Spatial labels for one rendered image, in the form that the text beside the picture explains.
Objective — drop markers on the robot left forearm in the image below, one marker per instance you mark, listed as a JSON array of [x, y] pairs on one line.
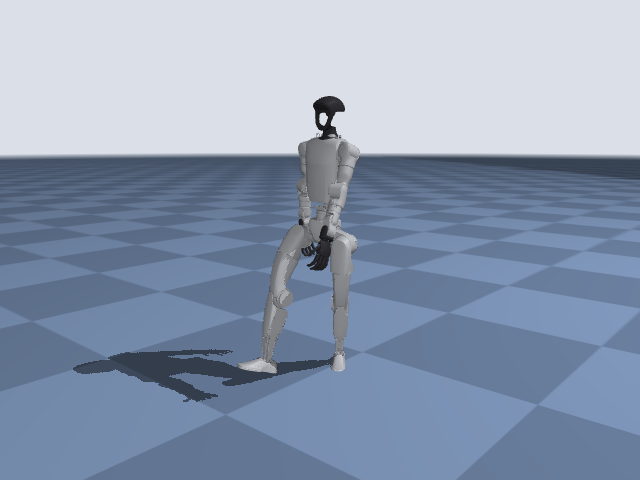
[[335, 207]]

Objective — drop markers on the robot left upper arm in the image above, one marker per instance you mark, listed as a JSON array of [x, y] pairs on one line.
[[349, 154]]

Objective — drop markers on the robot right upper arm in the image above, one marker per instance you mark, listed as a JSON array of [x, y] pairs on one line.
[[301, 184]]

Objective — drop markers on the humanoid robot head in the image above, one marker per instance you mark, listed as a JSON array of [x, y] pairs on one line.
[[328, 105]]

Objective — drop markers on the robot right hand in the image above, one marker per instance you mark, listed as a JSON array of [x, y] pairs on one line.
[[309, 248]]

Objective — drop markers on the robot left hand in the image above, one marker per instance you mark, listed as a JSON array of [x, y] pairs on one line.
[[323, 251]]

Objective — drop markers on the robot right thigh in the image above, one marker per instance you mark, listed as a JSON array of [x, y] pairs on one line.
[[286, 260]]

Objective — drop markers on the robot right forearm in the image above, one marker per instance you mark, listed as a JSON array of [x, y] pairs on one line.
[[304, 211]]

